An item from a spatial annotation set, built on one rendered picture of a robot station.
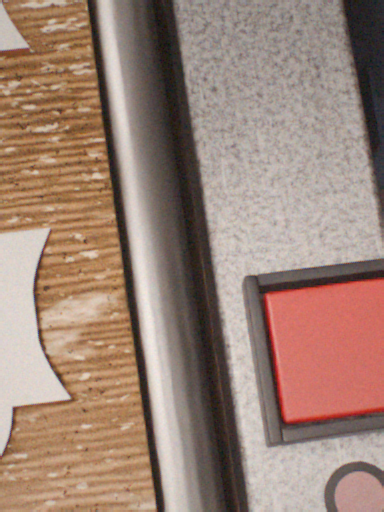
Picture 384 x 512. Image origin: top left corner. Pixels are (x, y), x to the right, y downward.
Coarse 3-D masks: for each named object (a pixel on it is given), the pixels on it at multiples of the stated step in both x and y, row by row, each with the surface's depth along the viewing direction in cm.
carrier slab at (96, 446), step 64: (0, 0) 60; (64, 0) 60; (0, 64) 59; (64, 64) 59; (0, 128) 58; (64, 128) 58; (0, 192) 57; (64, 192) 57; (64, 256) 57; (64, 320) 56; (128, 320) 56; (64, 384) 55; (128, 384) 55; (64, 448) 55; (128, 448) 55
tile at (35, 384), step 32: (0, 256) 56; (32, 256) 56; (0, 288) 55; (32, 288) 55; (0, 320) 55; (32, 320) 55; (0, 352) 55; (32, 352) 55; (0, 384) 54; (32, 384) 54; (0, 416) 54; (0, 448) 54
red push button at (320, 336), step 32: (320, 288) 58; (352, 288) 58; (288, 320) 57; (320, 320) 57; (352, 320) 57; (288, 352) 57; (320, 352) 57; (352, 352) 57; (288, 384) 56; (320, 384) 56; (352, 384) 57; (288, 416) 56; (320, 416) 56
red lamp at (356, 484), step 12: (348, 480) 57; (360, 480) 57; (372, 480) 57; (336, 492) 57; (348, 492) 57; (360, 492) 57; (372, 492) 57; (336, 504) 57; (348, 504) 57; (360, 504) 57; (372, 504) 57
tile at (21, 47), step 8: (0, 8) 59; (0, 16) 59; (0, 24) 58; (8, 24) 58; (0, 32) 58; (8, 32) 58; (16, 32) 58; (0, 40) 58; (8, 40) 58; (16, 40) 58; (24, 40) 58; (0, 48) 58; (8, 48) 58; (16, 48) 58; (24, 48) 58; (0, 56) 59
